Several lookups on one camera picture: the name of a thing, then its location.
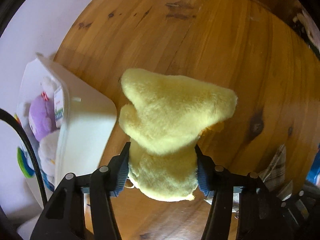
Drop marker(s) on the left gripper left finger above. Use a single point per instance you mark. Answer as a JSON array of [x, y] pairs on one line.
[[63, 216]]

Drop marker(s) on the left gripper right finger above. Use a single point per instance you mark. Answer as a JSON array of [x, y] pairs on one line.
[[260, 215]]

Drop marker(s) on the plaid fabric bow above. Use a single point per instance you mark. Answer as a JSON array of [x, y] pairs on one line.
[[274, 175]]

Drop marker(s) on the blue rainbow plush toy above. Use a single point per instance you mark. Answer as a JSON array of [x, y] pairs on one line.
[[24, 160]]

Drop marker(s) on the white bear plush toy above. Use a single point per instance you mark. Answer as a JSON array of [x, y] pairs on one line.
[[47, 152]]

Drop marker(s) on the purple plush toy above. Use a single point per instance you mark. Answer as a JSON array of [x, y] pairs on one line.
[[41, 112]]

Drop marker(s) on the white green medicine box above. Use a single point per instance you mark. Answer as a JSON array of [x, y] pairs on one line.
[[59, 106]]

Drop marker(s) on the yellow plush toy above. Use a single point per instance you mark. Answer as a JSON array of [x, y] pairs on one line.
[[164, 119]]

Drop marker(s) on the white plastic storage bin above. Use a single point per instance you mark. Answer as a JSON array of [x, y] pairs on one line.
[[88, 120]]

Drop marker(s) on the wooden bedside table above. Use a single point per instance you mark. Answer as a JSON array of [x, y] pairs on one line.
[[236, 44]]

